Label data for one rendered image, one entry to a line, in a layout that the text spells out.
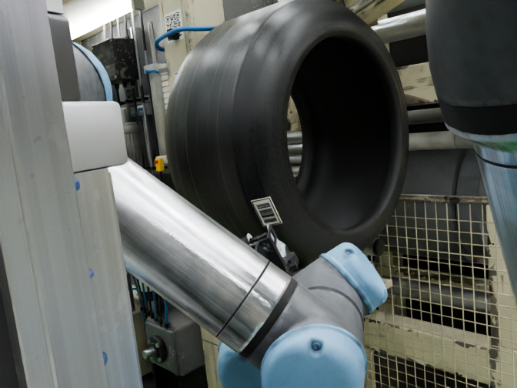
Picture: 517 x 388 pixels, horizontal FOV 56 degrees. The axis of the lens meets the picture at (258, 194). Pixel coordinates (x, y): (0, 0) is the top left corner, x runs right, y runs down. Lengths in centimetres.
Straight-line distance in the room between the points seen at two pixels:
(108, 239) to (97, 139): 5
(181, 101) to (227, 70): 14
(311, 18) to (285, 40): 9
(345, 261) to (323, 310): 11
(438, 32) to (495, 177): 8
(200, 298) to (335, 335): 10
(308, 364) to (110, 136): 20
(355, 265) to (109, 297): 28
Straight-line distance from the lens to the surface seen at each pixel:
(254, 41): 93
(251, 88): 89
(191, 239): 37
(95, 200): 25
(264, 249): 69
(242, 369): 51
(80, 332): 17
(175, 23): 136
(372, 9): 143
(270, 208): 88
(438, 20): 23
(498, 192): 26
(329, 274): 48
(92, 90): 58
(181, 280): 37
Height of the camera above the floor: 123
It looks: 8 degrees down
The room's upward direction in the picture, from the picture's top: 6 degrees counter-clockwise
